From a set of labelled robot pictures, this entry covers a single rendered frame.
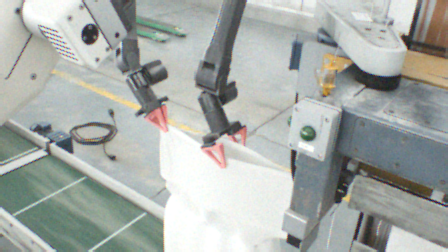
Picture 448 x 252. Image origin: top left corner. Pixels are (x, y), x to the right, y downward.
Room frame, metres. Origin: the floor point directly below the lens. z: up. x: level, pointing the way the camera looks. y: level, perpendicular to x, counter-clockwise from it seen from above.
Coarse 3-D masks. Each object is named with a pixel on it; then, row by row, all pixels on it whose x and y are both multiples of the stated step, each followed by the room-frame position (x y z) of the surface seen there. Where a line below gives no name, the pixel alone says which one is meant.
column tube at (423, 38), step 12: (432, 0) 1.09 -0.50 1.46; (444, 0) 1.07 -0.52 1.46; (420, 12) 1.10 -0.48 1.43; (432, 12) 1.08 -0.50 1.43; (444, 12) 1.07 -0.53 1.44; (420, 24) 1.10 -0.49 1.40; (432, 24) 1.08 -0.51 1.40; (444, 24) 1.06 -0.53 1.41; (420, 36) 1.09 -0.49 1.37; (432, 36) 1.08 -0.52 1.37; (444, 36) 1.06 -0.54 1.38; (420, 48) 1.09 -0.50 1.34; (432, 48) 1.07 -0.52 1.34; (444, 48) 1.05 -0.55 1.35; (360, 228) 1.10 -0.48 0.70; (372, 228) 1.08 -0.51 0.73; (384, 228) 1.06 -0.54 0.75; (360, 240) 1.09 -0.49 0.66; (372, 240) 1.07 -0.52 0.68; (384, 240) 1.05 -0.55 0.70
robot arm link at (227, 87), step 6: (222, 78) 1.02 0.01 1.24; (198, 84) 1.06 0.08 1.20; (222, 84) 1.03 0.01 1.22; (228, 84) 1.09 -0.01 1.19; (234, 84) 1.12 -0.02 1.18; (204, 90) 1.04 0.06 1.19; (210, 90) 1.03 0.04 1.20; (216, 90) 1.03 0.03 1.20; (222, 90) 1.03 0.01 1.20; (228, 90) 1.09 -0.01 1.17; (234, 90) 1.11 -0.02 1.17; (228, 96) 1.08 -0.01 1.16; (234, 96) 1.10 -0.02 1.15; (222, 102) 1.08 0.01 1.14; (228, 102) 1.08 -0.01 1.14
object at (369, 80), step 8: (360, 72) 0.80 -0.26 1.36; (360, 80) 0.79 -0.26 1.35; (368, 80) 0.78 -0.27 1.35; (376, 80) 0.77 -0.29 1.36; (384, 80) 0.77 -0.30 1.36; (392, 80) 0.77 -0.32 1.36; (400, 80) 0.79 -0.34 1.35; (376, 88) 0.77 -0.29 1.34; (384, 88) 0.77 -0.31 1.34; (392, 88) 0.77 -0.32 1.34
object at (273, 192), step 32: (160, 160) 1.15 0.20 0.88; (192, 160) 1.06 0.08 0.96; (256, 160) 1.01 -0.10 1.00; (192, 192) 1.05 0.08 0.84; (224, 192) 0.97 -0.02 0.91; (256, 192) 0.94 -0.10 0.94; (288, 192) 0.91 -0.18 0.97; (192, 224) 0.98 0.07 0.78; (224, 224) 0.95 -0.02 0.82; (256, 224) 0.94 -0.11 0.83
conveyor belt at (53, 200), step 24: (24, 168) 1.76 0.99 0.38; (48, 168) 1.77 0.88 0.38; (72, 168) 1.79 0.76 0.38; (0, 192) 1.55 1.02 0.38; (24, 192) 1.57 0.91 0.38; (48, 192) 1.58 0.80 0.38; (72, 192) 1.59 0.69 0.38; (96, 192) 1.61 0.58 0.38; (24, 216) 1.40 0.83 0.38; (48, 216) 1.41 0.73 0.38; (72, 216) 1.43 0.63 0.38; (96, 216) 1.44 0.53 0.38; (120, 216) 1.45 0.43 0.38; (144, 216) 1.46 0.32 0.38; (48, 240) 1.27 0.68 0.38; (72, 240) 1.28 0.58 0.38; (96, 240) 1.29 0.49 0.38; (120, 240) 1.30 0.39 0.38; (144, 240) 1.31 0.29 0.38
